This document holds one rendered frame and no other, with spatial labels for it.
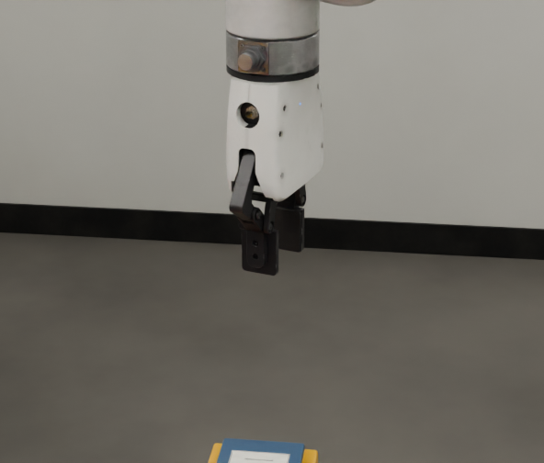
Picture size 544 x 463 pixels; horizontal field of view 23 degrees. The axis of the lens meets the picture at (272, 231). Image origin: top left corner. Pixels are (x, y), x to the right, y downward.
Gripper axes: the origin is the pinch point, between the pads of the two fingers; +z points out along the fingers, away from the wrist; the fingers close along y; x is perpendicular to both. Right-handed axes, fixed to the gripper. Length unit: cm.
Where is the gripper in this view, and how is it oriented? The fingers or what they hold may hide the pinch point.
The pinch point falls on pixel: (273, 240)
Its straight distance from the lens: 113.8
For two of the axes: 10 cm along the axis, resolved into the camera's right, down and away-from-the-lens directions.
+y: 4.2, -3.5, 8.4
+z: 0.0, 9.2, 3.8
